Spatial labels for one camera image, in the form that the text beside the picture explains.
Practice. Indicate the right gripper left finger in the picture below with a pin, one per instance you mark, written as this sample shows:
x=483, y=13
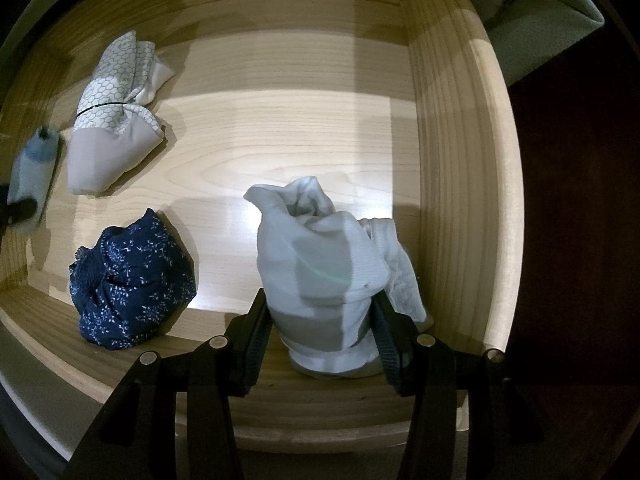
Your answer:
x=133, y=436

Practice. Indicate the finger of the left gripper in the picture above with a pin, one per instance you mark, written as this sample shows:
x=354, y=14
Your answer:
x=11, y=213

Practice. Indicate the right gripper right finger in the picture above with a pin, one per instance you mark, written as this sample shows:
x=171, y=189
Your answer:
x=420, y=365

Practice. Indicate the white fluffy roll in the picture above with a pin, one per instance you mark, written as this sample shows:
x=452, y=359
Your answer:
x=320, y=269

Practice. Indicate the grey wooden drawer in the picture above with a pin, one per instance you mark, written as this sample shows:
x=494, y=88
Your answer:
x=397, y=107

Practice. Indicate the light blue underwear roll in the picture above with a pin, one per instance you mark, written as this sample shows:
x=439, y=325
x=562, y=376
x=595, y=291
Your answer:
x=32, y=174

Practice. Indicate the navy floral underwear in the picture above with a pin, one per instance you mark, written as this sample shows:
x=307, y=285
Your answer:
x=130, y=283

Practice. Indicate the hexagon pattern beige roll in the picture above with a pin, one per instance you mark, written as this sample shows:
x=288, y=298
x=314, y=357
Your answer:
x=113, y=129

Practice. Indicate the grey nightstand cabinet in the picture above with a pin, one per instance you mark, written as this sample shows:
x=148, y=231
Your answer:
x=527, y=33

